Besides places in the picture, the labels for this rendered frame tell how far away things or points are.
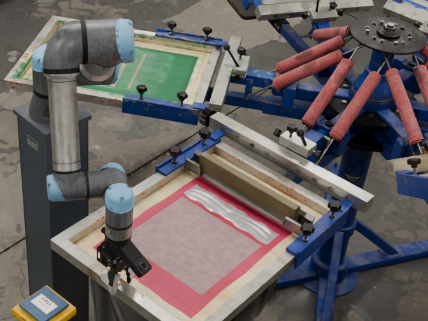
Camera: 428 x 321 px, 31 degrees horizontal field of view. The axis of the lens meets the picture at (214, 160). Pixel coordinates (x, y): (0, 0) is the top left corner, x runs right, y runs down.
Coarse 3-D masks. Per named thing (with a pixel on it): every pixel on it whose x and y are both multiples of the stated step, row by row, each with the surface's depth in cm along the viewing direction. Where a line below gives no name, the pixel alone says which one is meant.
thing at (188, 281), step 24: (264, 216) 261; (216, 240) 249; (240, 240) 250; (168, 264) 238; (192, 264) 239; (216, 264) 240; (240, 264) 241; (168, 288) 231; (192, 288) 232; (216, 288) 232; (192, 312) 224
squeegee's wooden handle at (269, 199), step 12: (204, 156) 267; (204, 168) 269; (216, 168) 265; (228, 168) 262; (228, 180) 264; (240, 180) 260; (252, 180) 258; (240, 192) 262; (252, 192) 258; (264, 192) 255; (264, 204) 257; (276, 204) 253; (288, 204) 250; (288, 216) 252
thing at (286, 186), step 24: (216, 144) 285; (264, 168) 276; (144, 192) 261; (288, 192) 270; (312, 192) 268; (96, 216) 248; (72, 240) 240; (96, 264) 231; (288, 264) 240; (120, 288) 224; (264, 288) 233; (144, 312) 220; (168, 312) 219; (216, 312) 220
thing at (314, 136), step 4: (308, 132) 287; (312, 132) 288; (316, 132) 288; (304, 136) 285; (308, 136) 285; (312, 136) 286; (316, 136) 286; (320, 136) 286; (324, 136) 287; (312, 140) 284; (316, 140) 284; (320, 140) 286; (320, 144) 287; (288, 148) 278; (316, 148) 286
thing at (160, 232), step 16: (176, 192) 266; (224, 192) 269; (160, 208) 259; (176, 208) 260; (192, 208) 260; (144, 224) 252; (160, 224) 252; (176, 224) 253; (192, 224) 254; (208, 224) 255; (144, 240) 246; (160, 240) 247; (176, 240) 247; (192, 240) 248; (144, 256) 240; (160, 256) 241
